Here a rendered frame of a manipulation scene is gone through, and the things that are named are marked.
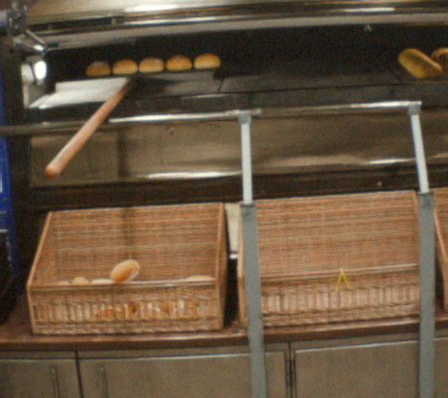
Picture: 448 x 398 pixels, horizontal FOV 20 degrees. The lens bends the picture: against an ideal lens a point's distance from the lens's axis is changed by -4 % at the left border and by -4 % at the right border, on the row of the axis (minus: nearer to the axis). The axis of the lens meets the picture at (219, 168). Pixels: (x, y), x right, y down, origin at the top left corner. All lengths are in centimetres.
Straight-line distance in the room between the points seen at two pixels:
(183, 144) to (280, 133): 30
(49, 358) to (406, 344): 102
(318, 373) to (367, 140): 81
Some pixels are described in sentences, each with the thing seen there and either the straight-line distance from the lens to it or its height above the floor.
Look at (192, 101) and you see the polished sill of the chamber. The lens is 397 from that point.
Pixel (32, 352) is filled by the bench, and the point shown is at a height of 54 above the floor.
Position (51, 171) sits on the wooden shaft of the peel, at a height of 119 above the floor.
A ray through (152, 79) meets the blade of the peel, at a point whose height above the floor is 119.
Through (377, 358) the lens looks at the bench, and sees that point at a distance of 358.
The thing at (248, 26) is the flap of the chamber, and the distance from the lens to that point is 379.
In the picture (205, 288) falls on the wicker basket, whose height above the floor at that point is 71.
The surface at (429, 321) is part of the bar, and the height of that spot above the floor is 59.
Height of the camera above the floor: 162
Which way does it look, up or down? 10 degrees down
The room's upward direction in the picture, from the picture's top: 4 degrees counter-clockwise
